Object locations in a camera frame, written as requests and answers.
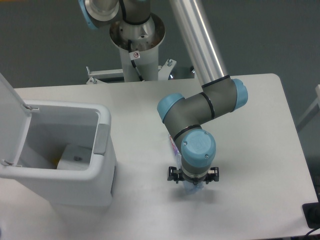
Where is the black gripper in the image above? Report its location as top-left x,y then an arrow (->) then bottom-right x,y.
167,166 -> 220,185

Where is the clear crushed plastic bottle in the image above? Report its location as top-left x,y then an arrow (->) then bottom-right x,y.
168,134 -> 204,195

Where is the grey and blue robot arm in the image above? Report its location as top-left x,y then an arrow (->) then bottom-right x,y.
78,0 -> 248,185

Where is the white trash can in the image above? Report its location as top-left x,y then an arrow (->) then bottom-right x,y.
0,100 -> 117,207

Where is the white trash can lid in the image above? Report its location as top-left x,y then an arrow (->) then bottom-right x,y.
0,75 -> 34,166

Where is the black device at table corner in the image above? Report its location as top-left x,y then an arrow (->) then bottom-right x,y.
302,202 -> 320,229

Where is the white furniture at right edge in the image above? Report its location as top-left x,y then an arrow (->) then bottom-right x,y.
296,84 -> 320,132

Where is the black pedestal cable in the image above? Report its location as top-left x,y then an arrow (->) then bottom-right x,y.
127,39 -> 146,82

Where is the white pedestal base frame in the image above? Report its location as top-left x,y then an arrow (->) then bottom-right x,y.
85,58 -> 196,85

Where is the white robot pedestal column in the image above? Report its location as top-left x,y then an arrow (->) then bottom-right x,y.
109,13 -> 165,82

